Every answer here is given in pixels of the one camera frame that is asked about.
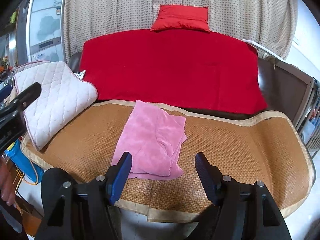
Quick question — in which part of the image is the red blanket on sofa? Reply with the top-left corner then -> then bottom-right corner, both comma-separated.
80,29 -> 267,115

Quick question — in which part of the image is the white quilted pad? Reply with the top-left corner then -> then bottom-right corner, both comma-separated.
14,61 -> 98,151

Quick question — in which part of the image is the red cushion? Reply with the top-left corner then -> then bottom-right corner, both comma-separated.
150,4 -> 210,33

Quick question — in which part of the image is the silver refrigerator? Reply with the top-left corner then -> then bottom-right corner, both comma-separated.
16,0 -> 66,65

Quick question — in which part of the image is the pink corduroy jacket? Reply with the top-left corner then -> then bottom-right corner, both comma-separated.
111,100 -> 187,180

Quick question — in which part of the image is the person's left hand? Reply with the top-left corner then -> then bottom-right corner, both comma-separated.
0,157 -> 16,206

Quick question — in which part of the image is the dark wooden side table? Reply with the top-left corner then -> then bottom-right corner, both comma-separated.
242,38 -> 320,151

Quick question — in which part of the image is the beige dotted curtain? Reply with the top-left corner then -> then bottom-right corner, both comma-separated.
63,0 -> 298,58

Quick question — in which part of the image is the dark brown sofa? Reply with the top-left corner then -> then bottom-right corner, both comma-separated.
68,51 -> 310,120

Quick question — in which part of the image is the woven bamboo seat mat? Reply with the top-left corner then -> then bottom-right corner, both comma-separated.
21,100 -> 315,223

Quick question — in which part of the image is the blue yellow toy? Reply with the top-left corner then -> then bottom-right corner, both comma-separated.
4,139 -> 44,184

